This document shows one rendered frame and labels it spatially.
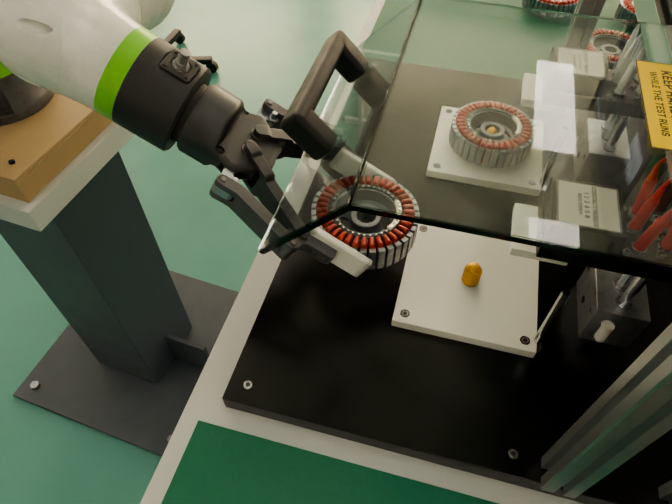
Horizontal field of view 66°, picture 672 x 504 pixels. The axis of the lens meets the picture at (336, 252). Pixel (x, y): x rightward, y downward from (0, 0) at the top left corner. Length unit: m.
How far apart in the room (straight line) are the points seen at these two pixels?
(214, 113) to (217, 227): 1.23
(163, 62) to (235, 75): 1.89
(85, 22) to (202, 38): 2.19
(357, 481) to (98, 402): 1.03
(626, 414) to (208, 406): 0.38
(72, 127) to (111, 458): 0.83
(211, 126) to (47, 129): 0.40
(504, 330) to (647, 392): 0.24
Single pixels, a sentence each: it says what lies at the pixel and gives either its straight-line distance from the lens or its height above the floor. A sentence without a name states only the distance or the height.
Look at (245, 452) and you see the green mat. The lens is 0.54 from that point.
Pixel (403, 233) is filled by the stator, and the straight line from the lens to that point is 0.53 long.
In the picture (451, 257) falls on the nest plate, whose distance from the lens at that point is 0.62.
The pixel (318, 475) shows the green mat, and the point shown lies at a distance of 0.52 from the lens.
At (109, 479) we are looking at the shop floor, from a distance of 1.40.
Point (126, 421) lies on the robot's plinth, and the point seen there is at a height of 0.02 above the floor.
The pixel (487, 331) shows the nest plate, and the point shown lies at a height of 0.78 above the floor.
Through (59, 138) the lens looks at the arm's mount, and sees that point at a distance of 0.84.
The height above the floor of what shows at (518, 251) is 0.88.
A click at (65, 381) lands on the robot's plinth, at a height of 0.02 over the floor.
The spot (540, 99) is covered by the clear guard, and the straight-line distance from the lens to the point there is 0.36.
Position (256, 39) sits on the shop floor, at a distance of 2.65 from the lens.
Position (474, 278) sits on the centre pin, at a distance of 0.59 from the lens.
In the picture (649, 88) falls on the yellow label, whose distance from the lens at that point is 0.40.
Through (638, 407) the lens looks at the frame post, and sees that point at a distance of 0.37.
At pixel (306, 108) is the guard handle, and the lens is 0.33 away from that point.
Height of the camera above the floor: 1.26
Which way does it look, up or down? 51 degrees down
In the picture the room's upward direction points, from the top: straight up
